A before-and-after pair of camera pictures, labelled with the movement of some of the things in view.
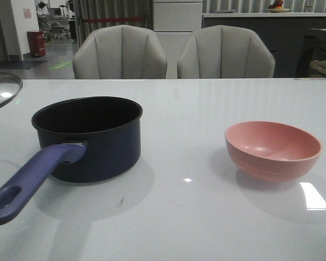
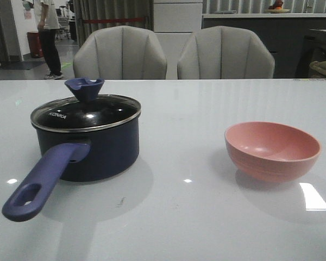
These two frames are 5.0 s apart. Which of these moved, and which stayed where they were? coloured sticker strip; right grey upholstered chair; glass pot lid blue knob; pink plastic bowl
Moved: glass pot lid blue knob
Stayed: right grey upholstered chair; pink plastic bowl; coloured sticker strip
